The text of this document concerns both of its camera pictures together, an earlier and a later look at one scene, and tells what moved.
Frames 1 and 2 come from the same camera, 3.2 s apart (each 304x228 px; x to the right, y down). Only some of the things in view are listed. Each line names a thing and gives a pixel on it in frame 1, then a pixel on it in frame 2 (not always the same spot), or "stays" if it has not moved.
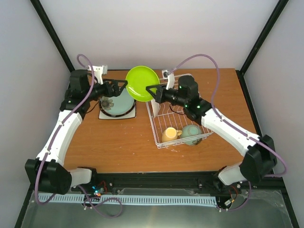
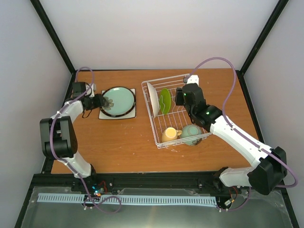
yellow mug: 170,134 stays
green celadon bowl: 191,130 stays
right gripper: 158,96 -> 178,101
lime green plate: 138,78 -> 165,100
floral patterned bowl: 156,107 stays
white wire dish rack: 170,125 stays
